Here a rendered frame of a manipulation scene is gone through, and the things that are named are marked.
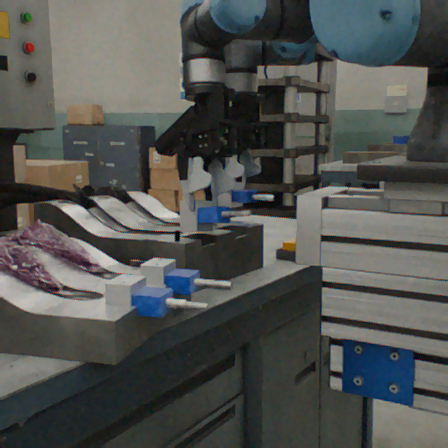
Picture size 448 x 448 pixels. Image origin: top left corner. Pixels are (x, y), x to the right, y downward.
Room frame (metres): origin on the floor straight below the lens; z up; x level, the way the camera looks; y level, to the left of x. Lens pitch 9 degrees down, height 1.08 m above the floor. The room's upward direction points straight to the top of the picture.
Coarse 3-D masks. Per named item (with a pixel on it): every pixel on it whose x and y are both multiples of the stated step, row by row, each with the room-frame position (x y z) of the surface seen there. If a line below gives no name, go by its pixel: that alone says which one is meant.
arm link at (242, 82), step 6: (228, 78) 1.31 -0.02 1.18; (234, 78) 1.30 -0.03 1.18; (240, 78) 1.30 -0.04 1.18; (246, 78) 1.30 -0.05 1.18; (252, 78) 1.31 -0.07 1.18; (228, 84) 1.31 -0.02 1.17; (234, 84) 1.30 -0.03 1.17; (240, 84) 1.30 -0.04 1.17; (246, 84) 1.30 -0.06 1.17; (252, 84) 1.31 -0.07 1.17; (240, 90) 1.30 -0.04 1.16; (246, 90) 1.30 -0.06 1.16; (252, 90) 1.31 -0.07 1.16
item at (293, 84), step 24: (264, 72) 6.42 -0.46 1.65; (288, 72) 5.01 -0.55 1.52; (288, 96) 5.00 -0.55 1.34; (264, 120) 5.06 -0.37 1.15; (288, 120) 4.98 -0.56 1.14; (312, 120) 5.44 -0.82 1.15; (288, 144) 5.00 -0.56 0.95; (264, 168) 6.39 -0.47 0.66; (288, 168) 5.00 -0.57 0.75; (264, 192) 5.52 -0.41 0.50; (288, 192) 4.98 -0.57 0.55; (288, 216) 4.94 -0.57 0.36
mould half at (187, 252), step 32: (128, 192) 1.38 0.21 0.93; (64, 224) 1.14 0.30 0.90; (96, 224) 1.13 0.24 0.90; (128, 224) 1.18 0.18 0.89; (224, 224) 1.17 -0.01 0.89; (256, 224) 1.17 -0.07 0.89; (128, 256) 1.04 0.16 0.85; (160, 256) 1.00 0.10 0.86; (192, 256) 0.99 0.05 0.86; (224, 256) 1.07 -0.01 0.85; (256, 256) 1.16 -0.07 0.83
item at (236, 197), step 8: (240, 184) 1.35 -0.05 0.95; (232, 192) 1.32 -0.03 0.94; (240, 192) 1.31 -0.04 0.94; (248, 192) 1.31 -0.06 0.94; (256, 192) 1.33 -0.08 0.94; (224, 200) 1.33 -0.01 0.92; (232, 200) 1.32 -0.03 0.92; (240, 200) 1.31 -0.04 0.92; (248, 200) 1.31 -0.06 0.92; (256, 200) 1.33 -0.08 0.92; (272, 200) 1.29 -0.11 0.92
